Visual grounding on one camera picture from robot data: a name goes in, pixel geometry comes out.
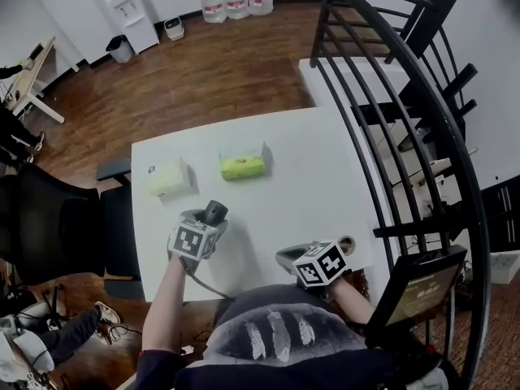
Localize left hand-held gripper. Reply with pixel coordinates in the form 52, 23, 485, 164
167, 208, 229, 262

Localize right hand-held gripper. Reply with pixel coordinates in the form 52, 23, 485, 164
275, 238, 353, 290

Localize black computer mouse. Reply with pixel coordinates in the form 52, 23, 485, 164
202, 199, 229, 223

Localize person's left forearm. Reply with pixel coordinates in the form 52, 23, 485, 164
140, 253, 192, 355

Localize person's right forearm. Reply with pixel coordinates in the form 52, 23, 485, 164
324, 276, 377, 327

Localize pale yellow tissue box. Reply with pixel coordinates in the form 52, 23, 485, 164
145, 156, 200, 199

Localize green tissue box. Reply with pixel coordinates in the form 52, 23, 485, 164
219, 140, 274, 181

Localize black mounted monitor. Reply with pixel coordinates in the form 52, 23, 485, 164
365, 245, 468, 336

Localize person's dark feather-print shirt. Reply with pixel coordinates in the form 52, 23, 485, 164
137, 284, 452, 390

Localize black mesh office chair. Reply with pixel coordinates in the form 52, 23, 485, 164
0, 158, 143, 300

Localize staircase steps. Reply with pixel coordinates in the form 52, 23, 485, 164
379, 110, 479, 219

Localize black swivel chair base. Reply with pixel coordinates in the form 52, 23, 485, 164
40, 284, 69, 332

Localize black metal railing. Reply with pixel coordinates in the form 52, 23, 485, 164
310, 0, 492, 390

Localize white storage box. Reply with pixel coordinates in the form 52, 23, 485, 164
489, 251, 520, 284

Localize black cabinet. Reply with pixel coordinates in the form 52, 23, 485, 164
480, 175, 520, 255

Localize grey trash can black liner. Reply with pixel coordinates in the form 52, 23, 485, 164
106, 34, 134, 63

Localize small white basket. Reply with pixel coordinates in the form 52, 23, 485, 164
163, 15, 187, 41

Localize white water dispenser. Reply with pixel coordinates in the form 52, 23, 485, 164
87, 0, 160, 54

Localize light wooden side desk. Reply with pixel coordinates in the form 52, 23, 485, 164
11, 36, 66, 124

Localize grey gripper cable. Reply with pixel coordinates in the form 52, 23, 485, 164
182, 257, 237, 301

